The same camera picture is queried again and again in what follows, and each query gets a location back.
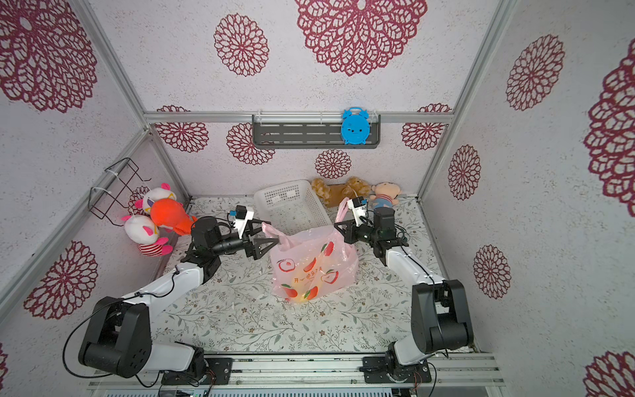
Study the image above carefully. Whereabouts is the red plush toy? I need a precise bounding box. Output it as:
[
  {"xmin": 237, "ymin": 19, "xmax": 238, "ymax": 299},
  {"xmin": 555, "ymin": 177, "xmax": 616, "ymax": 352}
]
[{"xmin": 150, "ymin": 198, "xmax": 197, "ymax": 236}]

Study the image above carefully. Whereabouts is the small doll blue outfit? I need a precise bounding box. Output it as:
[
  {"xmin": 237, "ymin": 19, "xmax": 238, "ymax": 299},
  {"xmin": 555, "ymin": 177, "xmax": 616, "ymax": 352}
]
[{"xmin": 369, "ymin": 182, "xmax": 402, "ymax": 210}]

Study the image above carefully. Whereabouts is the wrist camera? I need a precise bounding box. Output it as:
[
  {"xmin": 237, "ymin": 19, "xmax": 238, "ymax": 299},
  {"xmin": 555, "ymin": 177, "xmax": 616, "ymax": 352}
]
[
  {"xmin": 228, "ymin": 205, "xmax": 255, "ymax": 238},
  {"xmin": 347, "ymin": 196, "xmax": 368, "ymax": 227}
]

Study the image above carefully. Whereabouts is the black wire rack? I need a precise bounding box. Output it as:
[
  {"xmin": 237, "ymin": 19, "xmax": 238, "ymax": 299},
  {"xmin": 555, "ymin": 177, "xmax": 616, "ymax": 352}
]
[{"xmin": 87, "ymin": 157, "xmax": 150, "ymax": 228}]

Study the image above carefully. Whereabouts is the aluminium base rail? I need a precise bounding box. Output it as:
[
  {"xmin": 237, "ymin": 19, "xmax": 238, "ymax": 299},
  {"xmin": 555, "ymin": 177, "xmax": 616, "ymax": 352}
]
[{"xmin": 88, "ymin": 351, "xmax": 506, "ymax": 390}]

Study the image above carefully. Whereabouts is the white pink plush upper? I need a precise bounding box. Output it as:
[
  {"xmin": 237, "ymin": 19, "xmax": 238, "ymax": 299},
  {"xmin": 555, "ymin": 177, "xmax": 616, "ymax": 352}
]
[{"xmin": 128, "ymin": 183, "xmax": 177, "ymax": 216}]

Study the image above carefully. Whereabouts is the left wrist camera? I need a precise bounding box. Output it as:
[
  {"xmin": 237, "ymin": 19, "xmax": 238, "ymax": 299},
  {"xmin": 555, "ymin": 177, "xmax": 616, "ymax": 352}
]
[{"xmin": 228, "ymin": 205, "xmax": 255, "ymax": 238}]

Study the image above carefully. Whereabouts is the white pink plush lower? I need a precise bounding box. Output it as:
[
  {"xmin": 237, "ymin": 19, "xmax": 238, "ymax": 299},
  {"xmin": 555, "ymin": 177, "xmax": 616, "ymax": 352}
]
[{"xmin": 122, "ymin": 215, "xmax": 174, "ymax": 257}]

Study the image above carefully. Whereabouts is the white pink plush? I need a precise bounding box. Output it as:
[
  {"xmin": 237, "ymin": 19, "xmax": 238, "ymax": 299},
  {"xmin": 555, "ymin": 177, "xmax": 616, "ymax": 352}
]
[
  {"xmin": 128, "ymin": 183, "xmax": 177, "ymax": 216},
  {"xmin": 122, "ymin": 215, "xmax": 174, "ymax": 257}
]

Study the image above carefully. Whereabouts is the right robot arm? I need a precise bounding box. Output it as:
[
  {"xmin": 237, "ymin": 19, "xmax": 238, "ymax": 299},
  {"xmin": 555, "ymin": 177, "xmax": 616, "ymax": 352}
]
[{"xmin": 334, "ymin": 197, "xmax": 474, "ymax": 385}]

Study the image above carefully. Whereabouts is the brown teddy bear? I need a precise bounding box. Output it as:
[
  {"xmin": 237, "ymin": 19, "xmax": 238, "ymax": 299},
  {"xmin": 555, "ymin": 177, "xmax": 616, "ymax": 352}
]
[{"xmin": 310, "ymin": 177, "xmax": 371, "ymax": 208}]

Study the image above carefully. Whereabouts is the blue alarm clock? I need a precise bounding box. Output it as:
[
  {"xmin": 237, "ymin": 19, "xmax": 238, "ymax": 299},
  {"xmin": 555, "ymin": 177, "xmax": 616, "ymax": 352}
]
[{"xmin": 341, "ymin": 107, "xmax": 370, "ymax": 145}]

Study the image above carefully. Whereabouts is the pink plastic bag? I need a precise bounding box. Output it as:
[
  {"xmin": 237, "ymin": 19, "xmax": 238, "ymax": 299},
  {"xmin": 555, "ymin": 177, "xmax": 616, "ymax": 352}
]
[{"xmin": 263, "ymin": 220, "xmax": 359, "ymax": 304}]

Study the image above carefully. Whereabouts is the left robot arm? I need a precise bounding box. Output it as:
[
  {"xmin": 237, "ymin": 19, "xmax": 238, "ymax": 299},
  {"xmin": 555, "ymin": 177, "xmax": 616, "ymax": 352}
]
[{"xmin": 78, "ymin": 205, "xmax": 279, "ymax": 385}]

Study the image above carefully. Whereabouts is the white plastic basket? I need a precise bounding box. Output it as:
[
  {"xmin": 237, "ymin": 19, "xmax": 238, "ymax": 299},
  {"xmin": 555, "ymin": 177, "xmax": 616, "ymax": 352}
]
[{"xmin": 254, "ymin": 180, "xmax": 332, "ymax": 235}]

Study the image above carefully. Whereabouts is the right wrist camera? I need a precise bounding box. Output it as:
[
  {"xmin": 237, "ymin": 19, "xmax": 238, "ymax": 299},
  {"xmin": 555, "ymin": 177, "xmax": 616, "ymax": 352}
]
[{"xmin": 347, "ymin": 196, "xmax": 368, "ymax": 227}]

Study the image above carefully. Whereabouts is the grey wall shelf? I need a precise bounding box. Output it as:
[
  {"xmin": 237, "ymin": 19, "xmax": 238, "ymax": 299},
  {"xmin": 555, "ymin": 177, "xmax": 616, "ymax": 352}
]
[{"xmin": 251, "ymin": 114, "xmax": 381, "ymax": 150}]

